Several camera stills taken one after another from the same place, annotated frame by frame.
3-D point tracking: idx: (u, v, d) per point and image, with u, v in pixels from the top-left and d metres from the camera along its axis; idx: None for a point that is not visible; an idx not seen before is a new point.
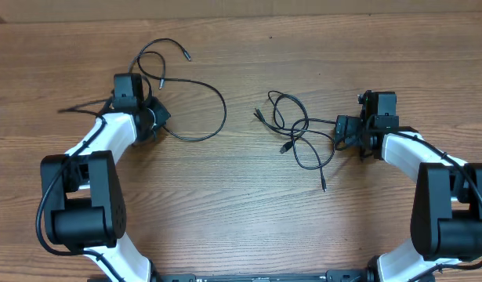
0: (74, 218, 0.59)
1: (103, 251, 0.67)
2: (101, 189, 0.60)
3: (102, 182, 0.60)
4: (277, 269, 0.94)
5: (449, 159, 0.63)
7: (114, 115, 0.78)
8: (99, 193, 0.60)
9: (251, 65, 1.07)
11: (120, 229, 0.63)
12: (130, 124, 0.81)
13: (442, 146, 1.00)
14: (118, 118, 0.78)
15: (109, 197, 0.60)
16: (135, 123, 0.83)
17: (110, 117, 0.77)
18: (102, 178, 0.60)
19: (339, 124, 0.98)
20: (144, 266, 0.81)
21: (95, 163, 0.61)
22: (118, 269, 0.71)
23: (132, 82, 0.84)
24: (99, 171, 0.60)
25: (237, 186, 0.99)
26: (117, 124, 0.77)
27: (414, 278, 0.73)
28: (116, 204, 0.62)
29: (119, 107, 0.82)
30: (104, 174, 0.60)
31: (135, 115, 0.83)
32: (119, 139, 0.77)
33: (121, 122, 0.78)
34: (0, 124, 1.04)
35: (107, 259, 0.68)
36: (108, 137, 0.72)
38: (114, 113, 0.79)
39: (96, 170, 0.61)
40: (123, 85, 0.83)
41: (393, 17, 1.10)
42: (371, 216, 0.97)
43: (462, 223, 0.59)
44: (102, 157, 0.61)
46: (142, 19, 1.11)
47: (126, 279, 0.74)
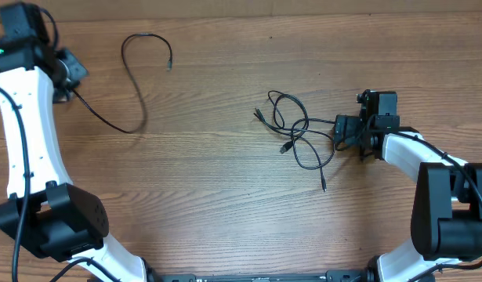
0: (57, 244, 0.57)
1: (93, 255, 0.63)
2: (76, 222, 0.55)
3: (76, 218, 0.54)
4: (277, 269, 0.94)
5: (449, 159, 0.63)
7: (11, 66, 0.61)
8: (75, 225, 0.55)
9: (251, 64, 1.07)
11: (106, 227, 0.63)
12: (43, 81, 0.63)
13: (442, 146, 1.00)
14: (27, 78, 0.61)
15: (91, 224, 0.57)
16: (37, 58, 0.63)
17: (16, 86, 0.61)
18: (73, 216, 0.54)
19: (338, 124, 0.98)
20: (139, 265, 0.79)
21: (56, 206, 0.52)
22: (112, 270, 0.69)
23: (26, 12, 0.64)
24: (66, 212, 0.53)
25: (237, 186, 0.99)
26: (30, 93, 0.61)
27: (414, 278, 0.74)
28: (94, 219, 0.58)
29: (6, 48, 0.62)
30: (74, 212, 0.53)
31: (32, 48, 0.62)
32: (45, 115, 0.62)
33: (35, 85, 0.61)
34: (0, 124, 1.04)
35: (99, 262, 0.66)
36: (36, 132, 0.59)
38: (9, 59, 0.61)
39: (60, 211, 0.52)
40: (12, 19, 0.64)
41: (393, 17, 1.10)
42: (371, 216, 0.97)
43: (463, 223, 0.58)
44: (63, 194, 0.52)
46: (142, 19, 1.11)
47: (122, 279, 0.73)
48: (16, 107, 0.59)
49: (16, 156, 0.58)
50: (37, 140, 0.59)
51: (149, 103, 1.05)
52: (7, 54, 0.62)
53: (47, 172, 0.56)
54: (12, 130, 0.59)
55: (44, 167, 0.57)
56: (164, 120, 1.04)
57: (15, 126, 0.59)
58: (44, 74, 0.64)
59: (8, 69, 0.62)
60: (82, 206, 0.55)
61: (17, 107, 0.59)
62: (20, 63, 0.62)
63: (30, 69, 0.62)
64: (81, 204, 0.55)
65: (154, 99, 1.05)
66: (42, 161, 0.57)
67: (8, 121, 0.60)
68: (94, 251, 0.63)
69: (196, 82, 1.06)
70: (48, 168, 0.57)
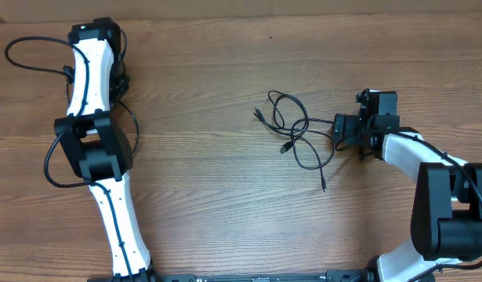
0: (92, 158, 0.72)
1: (110, 188, 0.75)
2: (108, 142, 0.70)
3: (107, 139, 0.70)
4: (277, 269, 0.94)
5: (449, 159, 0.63)
7: (87, 37, 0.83)
8: (106, 146, 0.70)
9: (251, 65, 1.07)
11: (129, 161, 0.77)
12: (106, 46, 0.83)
13: (442, 146, 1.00)
14: (96, 45, 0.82)
15: (117, 148, 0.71)
16: (108, 37, 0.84)
17: (88, 48, 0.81)
18: (106, 139, 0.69)
19: (338, 123, 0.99)
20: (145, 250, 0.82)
21: (100, 126, 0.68)
22: (119, 219, 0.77)
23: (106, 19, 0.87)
24: (103, 131, 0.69)
25: (237, 186, 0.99)
26: (98, 54, 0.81)
27: (414, 278, 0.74)
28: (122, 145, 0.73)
29: (88, 27, 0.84)
30: (109, 135, 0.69)
31: (106, 29, 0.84)
32: (105, 72, 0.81)
33: (101, 49, 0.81)
34: None
35: (112, 200, 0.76)
36: (97, 79, 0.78)
38: (88, 35, 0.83)
39: (101, 131, 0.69)
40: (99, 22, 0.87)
41: (393, 17, 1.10)
42: (371, 216, 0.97)
43: (463, 224, 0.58)
44: (105, 118, 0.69)
46: (142, 19, 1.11)
47: (126, 244, 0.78)
48: (85, 60, 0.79)
49: (79, 92, 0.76)
50: (96, 85, 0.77)
51: (149, 103, 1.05)
52: (89, 30, 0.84)
53: (98, 104, 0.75)
54: (80, 76, 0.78)
55: (96, 101, 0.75)
56: (164, 120, 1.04)
57: (81, 74, 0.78)
58: (109, 46, 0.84)
59: (85, 37, 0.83)
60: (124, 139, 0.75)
61: (87, 60, 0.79)
62: (94, 36, 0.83)
63: (101, 40, 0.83)
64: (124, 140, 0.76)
65: (154, 99, 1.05)
66: (96, 98, 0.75)
67: (79, 71, 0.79)
68: (114, 182, 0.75)
69: (196, 82, 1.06)
70: (99, 102, 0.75)
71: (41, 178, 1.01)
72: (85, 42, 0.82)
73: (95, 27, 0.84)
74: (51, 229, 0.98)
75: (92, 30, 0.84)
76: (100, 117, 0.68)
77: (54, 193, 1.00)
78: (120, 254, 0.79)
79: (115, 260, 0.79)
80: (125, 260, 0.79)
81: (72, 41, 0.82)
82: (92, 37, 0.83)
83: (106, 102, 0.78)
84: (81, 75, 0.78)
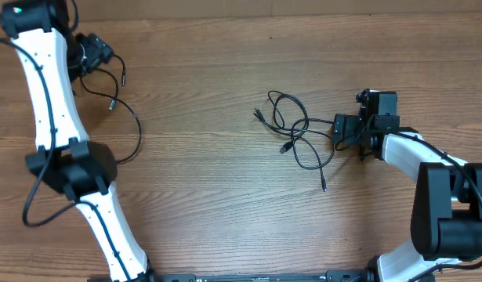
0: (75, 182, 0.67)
1: (98, 203, 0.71)
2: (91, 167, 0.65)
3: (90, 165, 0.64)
4: (277, 269, 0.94)
5: (449, 159, 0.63)
7: (26, 22, 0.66)
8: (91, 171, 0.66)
9: (251, 65, 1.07)
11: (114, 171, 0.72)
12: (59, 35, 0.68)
13: (442, 146, 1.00)
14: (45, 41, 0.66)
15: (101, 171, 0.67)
16: (51, 16, 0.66)
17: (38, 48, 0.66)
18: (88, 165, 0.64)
19: (338, 123, 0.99)
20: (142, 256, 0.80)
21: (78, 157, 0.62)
22: (110, 232, 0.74)
23: None
24: (85, 160, 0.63)
25: (237, 186, 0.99)
26: (50, 54, 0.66)
27: (414, 278, 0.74)
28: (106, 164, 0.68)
29: (25, 8, 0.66)
30: (92, 162, 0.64)
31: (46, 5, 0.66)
32: (63, 73, 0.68)
33: (52, 45, 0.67)
34: None
35: (101, 214, 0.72)
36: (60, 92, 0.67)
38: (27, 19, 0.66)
39: (81, 160, 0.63)
40: None
41: (393, 17, 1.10)
42: (371, 216, 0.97)
43: (463, 223, 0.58)
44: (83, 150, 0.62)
46: (142, 19, 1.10)
47: (121, 252, 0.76)
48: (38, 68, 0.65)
49: (41, 111, 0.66)
50: (59, 99, 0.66)
51: (149, 103, 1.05)
52: (26, 12, 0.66)
53: (69, 128, 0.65)
54: (36, 87, 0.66)
55: (65, 124, 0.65)
56: (164, 120, 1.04)
57: (38, 85, 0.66)
58: (59, 34, 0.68)
59: (27, 29, 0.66)
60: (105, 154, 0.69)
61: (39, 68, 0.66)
62: (38, 24, 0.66)
63: (48, 31, 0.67)
64: (106, 153, 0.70)
65: (154, 99, 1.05)
66: (64, 120, 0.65)
67: (31, 80, 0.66)
68: (101, 197, 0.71)
69: (196, 82, 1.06)
70: (70, 124, 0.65)
71: None
72: (28, 36, 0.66)
73: (31, 9, 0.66)
74: (51, 229, 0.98)
75: (30, 11, 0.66)
76: (77, 147, 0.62)
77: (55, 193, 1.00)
78: (116, 263, 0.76)
79: (111, 268, 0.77)
80: (121, 267, 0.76)
81: (11, 34, 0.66)
82: (32, 21, 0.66)
83: (76, 118, 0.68)
84: (38, 85, 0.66)
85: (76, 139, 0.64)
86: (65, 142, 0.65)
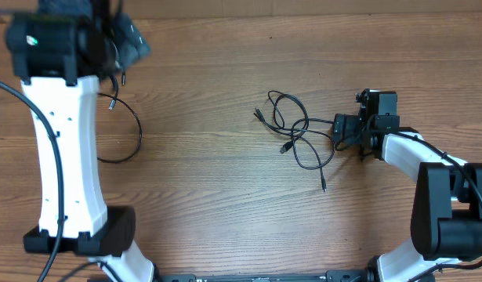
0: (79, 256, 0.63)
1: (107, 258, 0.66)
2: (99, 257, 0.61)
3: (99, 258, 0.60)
4: (277, 269, 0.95)
5: (449, 159, 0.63)
7: (45, 59, 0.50)
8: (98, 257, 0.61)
9: (251, 65, 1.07)
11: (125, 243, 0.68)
12: (85, 84, 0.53)
13: (442, 146, 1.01)
14: (67, 103, 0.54)
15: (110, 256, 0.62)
16: (79, 54, 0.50)
17: (55, 107, 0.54)
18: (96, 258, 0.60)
19: (337, 123, 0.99)
20: (148, 270, 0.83)
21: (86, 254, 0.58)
22: (121, 273, 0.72)
23: None
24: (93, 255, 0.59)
25: (237, 186, 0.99)
26: (71, 117, 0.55)
27: (414, 278, 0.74)
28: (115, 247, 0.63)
29: (43, 37, 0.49)
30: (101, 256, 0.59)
31: (75, 37, 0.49)
32: (85, 139, 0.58)
33: (76, 106, 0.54)
34: None
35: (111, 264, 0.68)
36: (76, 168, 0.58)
38: (44, 56, 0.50)
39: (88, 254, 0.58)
40: None
41: (393, 17, 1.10)
42: (371, 216, 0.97)
43: (463, 223, 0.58)
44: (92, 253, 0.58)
46: (142, 19, 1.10)
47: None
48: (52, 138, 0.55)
49: (52, 189, 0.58)
50: (74, 178, 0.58)
51: (149, 103, 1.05)
52: (45, 45, 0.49)
53: (81, 219, 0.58)
54: (48, 155, 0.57)
55: (78, 212, 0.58)
56: (164, 120, 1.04)
57: (51, 153, 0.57)
58: (88, 84, 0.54)
59: (46, 74, 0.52)
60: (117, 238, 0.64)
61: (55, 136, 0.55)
62: (59, 66, 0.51)
63: (74, 84, 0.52)
64: (117, 233, 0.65)
65: (154, 99, 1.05)
66: (78, 207, 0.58)
67: (43, 142, 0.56)
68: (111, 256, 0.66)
69: (196, 82, 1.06)
70: (83, 215, 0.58)
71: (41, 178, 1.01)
72: (45, 90, 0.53)
73: (51, 45, 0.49)
74: None
75: (50, 44, 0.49)
76: (88, 245, 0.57)
77: None
78: None
79: None
80: None
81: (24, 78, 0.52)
82: (52, 60, 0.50)
83: (93, 197, 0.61)
84: (49, 153, 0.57)
85: (88, 234, 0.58)
86: (75, 234, 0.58)
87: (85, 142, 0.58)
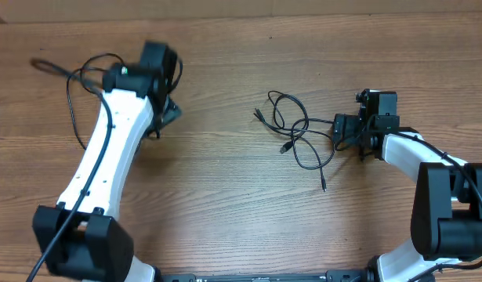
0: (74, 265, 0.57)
1: None
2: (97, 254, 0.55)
3: (97, 252, 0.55)
4: (277, 269, 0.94)
5: (449, 159, 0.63)
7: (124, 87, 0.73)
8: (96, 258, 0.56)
9: (251, 65, 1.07)
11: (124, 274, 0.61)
12: (143, 107, 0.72)
13: (442, 146, 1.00)
14: (133, 106, 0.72)
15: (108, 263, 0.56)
16: (151, 91, 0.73)
17: (121, 108, 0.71)
18: (96, 251, 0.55)
19: (338, 123, 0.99)
20: (148, 275, 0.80)
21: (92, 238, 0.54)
22: None
23: (164, 52, 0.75)
24: (94, 244, 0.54)
25: (237, 186, 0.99)
26: (130, 118, 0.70)
27: (414, 278, 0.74)
28: (117, 258, 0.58)
29: (131, 71, 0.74)
30: (103, 248, 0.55)
31: (151, 79, 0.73)
32: (132, 138, 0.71)
33: (136, 112, 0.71)
34: (0, 124, 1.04)
35: None
36: (116, 155, 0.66)
38: (125, 84, 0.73)
39: (91, 240, 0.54)
40: (153, 52, 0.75)
41: (392, 17, 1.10)
42: (371, 216, 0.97)
43: (462, 224, 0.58)
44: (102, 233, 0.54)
46: (143, 19, 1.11)
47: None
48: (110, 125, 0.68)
49: (86, 168, 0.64)
50: (112, 164, 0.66)
51: None
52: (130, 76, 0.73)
53: (102, 196, 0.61)
54: (97, 142, 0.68)
55: (102, 190, 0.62)
56: None
57: (101, 139, 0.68)
58: (147, 106, 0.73)
59: (121, 88, 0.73)
60: (120, 252, 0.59)
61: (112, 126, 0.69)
62: (135, 88, 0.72)
63: (142, 98, 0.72)
64: (121, 250, 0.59)
65: None
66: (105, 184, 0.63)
67: (99, 132, 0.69)
68: None
69: (196, 82, 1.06)
70: (106, 191, 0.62)
71: (41, 178, 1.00)
72: (119, 95, 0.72)
73: (136, 75, 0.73)
74: None
75: (134, 77, 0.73)
76: (95, 223, 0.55)
77: (55, 193, 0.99)
78: None
79: None
80: None
81: (106, 85, 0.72)
82: (130, 86, 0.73)
83: (116, 189, 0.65)
84: (101, 139, 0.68)
85: (103, 210, 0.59)
86: (89, 208, 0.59)
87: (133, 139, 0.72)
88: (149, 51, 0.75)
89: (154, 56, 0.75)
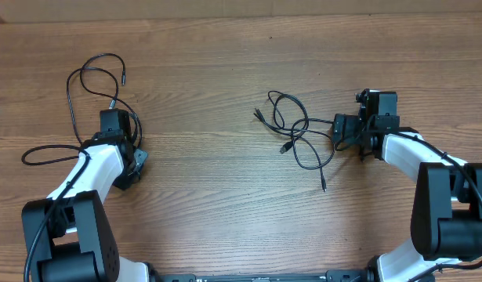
0: (61, 265, 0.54)
1: None
2: (85, 228, 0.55)
3: (85, 225, 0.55)
4: (277, 269, 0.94)
5: (449, 159, 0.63)
7: (97, 147, 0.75)
8: (85, 236, 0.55)
9: (251, 65, 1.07)
11: (114, 273, 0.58)
12: (116, 154, 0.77)
13: (442, 146, 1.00)
14: (106, 147, 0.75)
15: (99, 238, 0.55)
16: (121, 152, 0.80)
17: (96, 150, 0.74)
18: (84, 223, 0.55)
19: (337, 123, 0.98)
20: (141, 272, 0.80)
21: (80, 207, 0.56)
22: None
23: (118, 117, 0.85)
24: (83, 214, 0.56)
25: (237, 186, 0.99)
26: (103, 154, 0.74)
27: (414, 278, 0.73)
28: (105, 236, 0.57)
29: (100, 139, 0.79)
30: (91, 217, 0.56)
31: (119, 144, 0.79)
32: (106, 174, 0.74)
33: (109, 151, 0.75)
34: None
35: None
36: (92, 175, 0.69)
38: (97, 145, 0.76)
39: (80, 213, 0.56)
40: (107, 121, 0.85)
41: (393, 17, 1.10)
42: (371, 216, 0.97)
43: (463, 224, 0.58)
44: (88, 202, 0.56)
46: (142, 19, 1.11)
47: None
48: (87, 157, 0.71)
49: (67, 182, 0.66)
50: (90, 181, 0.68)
51: (149, 103, 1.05)
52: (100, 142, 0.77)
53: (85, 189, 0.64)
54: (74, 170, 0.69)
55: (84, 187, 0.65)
56: (164, 120, 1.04)
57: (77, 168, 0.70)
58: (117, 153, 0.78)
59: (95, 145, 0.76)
60: (107, 236, 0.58)
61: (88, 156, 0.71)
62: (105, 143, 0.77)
63: (111, 144, 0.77)
64: (107, 236, 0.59)
65: (154, 99, 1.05)
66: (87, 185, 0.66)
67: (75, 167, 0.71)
68: None
69: (196, 82, 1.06)
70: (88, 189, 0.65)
71: (41, 178, 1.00)
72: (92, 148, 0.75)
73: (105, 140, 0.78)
74: None
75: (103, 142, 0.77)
76: (81, 197, 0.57)
77: None
78: None
79: None
80: None
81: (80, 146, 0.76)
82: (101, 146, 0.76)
83: None
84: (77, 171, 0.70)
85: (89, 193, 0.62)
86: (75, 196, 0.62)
87: (106, 171, 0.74)
88: (106, 117, 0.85)
89: (113, 122, 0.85)
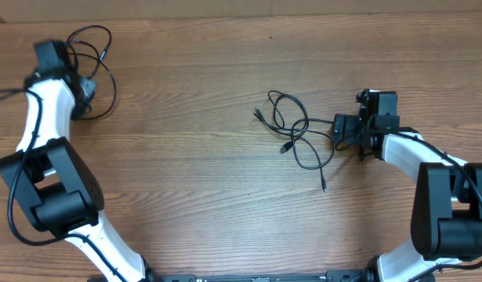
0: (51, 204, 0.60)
1: (88, 233, 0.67)
2: (65, 169, 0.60)
3: (63, 166, 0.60)
4: (277, 269, 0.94)
5: (449, 159, 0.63)
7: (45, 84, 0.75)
8: (67, 176, 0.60)
9: (251, 65, 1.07)
11: (99, 203, 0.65)
12: (63, 88, 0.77)
13: (442, 146, 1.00)
14: (53, 85, 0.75)
15: (79, 176, 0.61)
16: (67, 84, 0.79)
17: (45, 91, 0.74)
18: (61, 165, 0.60)
19: (337, 123, 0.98)
20: (138, 259, 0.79)
21: (53, 153, 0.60)
22: (107, 254, 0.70)
23: (55, 48, 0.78)
24: (59, 158, 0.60)
25: (237, 186, 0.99)
26: (53, 95, 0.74)
27: (414, 278, 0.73)
28: (85, 174, 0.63)
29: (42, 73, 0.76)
30: (67, 159, 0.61)
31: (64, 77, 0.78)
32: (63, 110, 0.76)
33: (56, 88, 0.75)
34: (0, 124, 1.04)
35: (94, 242, 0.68)
36: (51, 116, 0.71)
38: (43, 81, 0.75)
39: (55, 158, 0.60)
40: (42, 52, 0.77)
41: (392, 17, 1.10)
42: (371, 216, 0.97)
43: (463, 223, 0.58)
44: (60, 146, 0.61)
46: (143, 19, 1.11)
47: (120, 269, 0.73)
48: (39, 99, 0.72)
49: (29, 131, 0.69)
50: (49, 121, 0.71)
51: (149, 103, 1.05)
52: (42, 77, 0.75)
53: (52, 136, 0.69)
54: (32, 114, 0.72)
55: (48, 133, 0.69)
56: (164, 121, 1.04)
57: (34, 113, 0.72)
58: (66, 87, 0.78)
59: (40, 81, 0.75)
60: (86, 172, 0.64)
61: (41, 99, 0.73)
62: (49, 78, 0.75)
63: (57, 79, 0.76)
64: (86, 172, 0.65)
65: (153, 99, 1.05)
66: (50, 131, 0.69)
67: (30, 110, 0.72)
68: (92, 227, 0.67)
69: (196, 82, 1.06)
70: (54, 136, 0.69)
71: None
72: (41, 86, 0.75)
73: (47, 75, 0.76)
74: None
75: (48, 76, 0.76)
76: (54, 145, 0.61)
77: None
78: (115, 279, 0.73)
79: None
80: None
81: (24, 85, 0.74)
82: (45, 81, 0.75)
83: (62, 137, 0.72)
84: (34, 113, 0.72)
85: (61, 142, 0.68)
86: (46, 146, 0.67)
87: (63, 108, 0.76)
88: (41, 51, 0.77)
89: (48, 55, 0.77)
